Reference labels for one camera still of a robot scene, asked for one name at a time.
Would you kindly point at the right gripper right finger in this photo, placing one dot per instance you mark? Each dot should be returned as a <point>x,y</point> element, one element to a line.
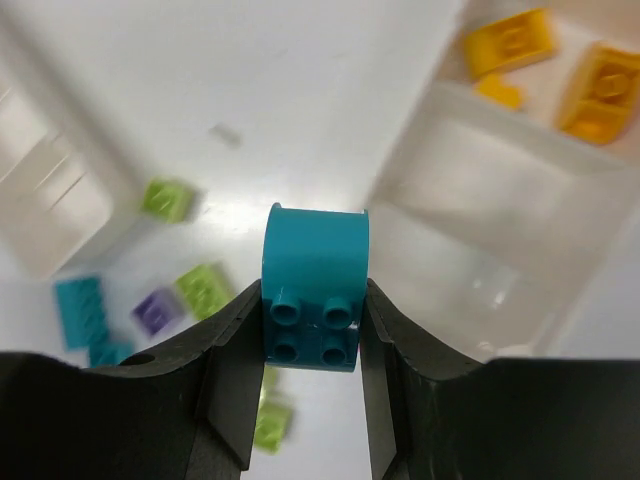
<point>434,413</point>

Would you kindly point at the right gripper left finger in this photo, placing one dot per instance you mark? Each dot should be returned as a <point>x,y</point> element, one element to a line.
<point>183,409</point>

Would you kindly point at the green sloped lego brick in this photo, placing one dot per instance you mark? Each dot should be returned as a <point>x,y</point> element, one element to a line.
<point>269,382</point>

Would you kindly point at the green lego brick front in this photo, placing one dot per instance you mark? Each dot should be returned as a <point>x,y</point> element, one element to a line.
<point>272,423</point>

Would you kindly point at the teal square lego brick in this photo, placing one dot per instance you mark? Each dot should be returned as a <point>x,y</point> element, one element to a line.
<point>108,353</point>

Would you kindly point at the purple square lego brick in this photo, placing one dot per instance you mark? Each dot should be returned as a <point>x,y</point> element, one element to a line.
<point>159,311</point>

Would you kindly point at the green long lego brick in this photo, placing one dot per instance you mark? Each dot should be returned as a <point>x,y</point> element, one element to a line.
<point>205,289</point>

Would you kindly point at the teal long lego brick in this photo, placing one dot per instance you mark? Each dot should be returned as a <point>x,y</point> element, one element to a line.
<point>81,311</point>

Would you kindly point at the teal rounded lego brick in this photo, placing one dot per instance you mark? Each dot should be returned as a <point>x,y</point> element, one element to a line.
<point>313,287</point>

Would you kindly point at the green square lego brick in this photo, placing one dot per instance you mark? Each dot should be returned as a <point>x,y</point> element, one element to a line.
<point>168,199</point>

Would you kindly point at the orange square lego brick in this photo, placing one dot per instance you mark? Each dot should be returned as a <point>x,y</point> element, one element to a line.
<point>493,87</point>

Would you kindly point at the orange oval printed lego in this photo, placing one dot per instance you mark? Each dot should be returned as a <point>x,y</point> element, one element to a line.
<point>602,95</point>

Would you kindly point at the orange sloped lego brick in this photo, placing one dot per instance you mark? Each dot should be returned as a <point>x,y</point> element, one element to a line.
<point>510,43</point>

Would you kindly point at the small white divided tray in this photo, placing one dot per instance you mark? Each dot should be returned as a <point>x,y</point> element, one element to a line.
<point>66,197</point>

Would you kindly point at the large white divided tray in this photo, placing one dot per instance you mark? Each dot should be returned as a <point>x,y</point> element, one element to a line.
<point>498,233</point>

